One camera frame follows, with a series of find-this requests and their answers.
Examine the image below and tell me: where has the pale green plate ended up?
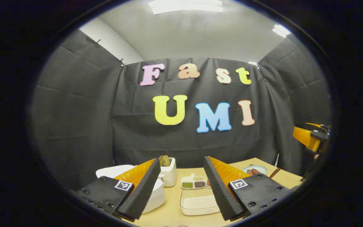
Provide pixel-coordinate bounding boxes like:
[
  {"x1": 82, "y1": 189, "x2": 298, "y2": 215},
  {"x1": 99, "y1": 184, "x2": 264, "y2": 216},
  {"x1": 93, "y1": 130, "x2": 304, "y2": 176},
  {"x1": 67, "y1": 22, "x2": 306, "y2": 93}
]
[{"x1": 242, "y1": 165, "x2": 268, "y2": 176}]

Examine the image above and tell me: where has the white toaster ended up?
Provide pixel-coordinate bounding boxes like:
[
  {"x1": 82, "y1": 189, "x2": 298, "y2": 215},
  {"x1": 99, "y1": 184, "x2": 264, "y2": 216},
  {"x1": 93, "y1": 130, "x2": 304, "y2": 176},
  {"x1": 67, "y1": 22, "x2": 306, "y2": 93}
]
[{"x1": 159, "y1": 157, "x2": 177, "y2": 187}]

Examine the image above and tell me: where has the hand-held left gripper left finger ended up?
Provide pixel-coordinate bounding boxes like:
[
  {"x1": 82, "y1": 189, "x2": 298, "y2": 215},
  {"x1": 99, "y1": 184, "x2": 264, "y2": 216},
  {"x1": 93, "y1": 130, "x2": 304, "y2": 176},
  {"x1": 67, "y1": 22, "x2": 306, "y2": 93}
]
[{"x1": 74, "y1": 158, "x2": 162, "y2": 223}]

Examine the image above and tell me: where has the large ceiling light panel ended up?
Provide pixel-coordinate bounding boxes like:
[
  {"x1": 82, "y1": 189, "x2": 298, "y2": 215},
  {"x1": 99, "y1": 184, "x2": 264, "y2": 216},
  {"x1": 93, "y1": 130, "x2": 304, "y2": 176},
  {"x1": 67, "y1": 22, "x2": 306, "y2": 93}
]
[{"x1": 148, "y1": 0, "x2": 223, "y2": 15}]

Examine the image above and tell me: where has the small ceiling light panel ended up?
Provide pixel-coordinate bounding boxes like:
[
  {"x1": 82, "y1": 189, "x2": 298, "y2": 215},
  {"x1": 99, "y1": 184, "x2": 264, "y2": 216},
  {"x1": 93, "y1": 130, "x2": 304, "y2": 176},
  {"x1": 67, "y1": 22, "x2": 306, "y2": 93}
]
[{"x1": 272, "y1": 24, "x2": 291, "y2": 38}]

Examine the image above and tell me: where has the white rice cooker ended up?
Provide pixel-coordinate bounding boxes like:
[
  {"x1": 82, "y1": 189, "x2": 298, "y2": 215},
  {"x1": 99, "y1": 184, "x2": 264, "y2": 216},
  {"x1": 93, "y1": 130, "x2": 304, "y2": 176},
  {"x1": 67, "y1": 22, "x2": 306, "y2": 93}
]
[{"x1": 96, "y1": 165, "x2": 166, "y2": 213}]

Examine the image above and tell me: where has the black backdrop cloth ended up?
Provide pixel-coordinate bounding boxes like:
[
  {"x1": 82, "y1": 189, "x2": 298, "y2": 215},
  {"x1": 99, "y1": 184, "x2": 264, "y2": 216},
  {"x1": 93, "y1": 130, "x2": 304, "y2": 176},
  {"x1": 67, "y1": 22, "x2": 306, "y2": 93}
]
[{"x1": 30, "y1": 29, "x2": 331, "y2": 191}]

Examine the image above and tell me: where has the white divided grain dish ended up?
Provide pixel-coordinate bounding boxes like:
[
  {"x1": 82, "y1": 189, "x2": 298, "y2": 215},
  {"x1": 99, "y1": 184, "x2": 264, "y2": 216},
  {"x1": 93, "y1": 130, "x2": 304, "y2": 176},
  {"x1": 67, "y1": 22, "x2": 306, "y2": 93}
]
[{"x1": 181, "y1": 173, "x2": 208, "y2": 189}]

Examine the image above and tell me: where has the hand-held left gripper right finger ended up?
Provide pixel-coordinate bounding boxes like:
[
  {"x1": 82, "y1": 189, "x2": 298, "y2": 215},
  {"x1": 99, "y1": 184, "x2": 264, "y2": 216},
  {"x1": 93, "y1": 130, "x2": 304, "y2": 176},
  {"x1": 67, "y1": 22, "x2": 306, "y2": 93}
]
[{"x1": 204, "y1": 156, "x2": 292, "y2": 221}]

